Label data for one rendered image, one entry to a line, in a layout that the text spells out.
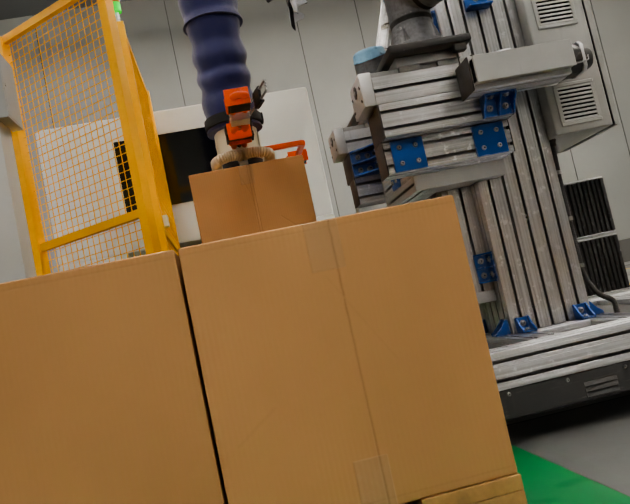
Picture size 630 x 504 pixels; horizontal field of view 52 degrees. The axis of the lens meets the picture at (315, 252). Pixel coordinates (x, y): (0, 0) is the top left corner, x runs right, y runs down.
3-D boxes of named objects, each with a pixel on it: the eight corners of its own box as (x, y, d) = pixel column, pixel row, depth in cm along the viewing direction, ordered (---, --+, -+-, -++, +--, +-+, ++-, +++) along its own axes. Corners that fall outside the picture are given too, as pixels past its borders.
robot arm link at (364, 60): (354, 86, 226) (345, 49, 227) (366, 95, 238) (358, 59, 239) (386, 75, 221) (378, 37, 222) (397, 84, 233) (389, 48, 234)
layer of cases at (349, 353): (35, 463, 194) (12, 331, 197) (356, 387, 208) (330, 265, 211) (-272, 683, 76) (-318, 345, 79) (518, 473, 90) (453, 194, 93)
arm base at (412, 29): (436, 61, 188) (429, 29, 188) (453, 39, 173) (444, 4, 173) (386, 70, 186) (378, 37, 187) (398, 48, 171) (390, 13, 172)
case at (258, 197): (219, 296, 278) (200, 205, 281) (310, 277, 283) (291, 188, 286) (211, 290, 219) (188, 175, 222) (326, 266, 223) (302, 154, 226)
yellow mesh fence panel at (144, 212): (58, 449, 317) (-15, 41, 334) (75, 443, 326) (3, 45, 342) (191, 435, 274) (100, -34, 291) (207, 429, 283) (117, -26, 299)
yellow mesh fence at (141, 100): (198, 394, 437) (139, 96, 454) (212, 391, 439) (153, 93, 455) (185, 421, 322) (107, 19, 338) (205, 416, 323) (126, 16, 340)
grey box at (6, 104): (12, 132, 293) (0, 68, 295) (24, 130, 293) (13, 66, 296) (-4, 118, 273) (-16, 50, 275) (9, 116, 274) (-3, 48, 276)
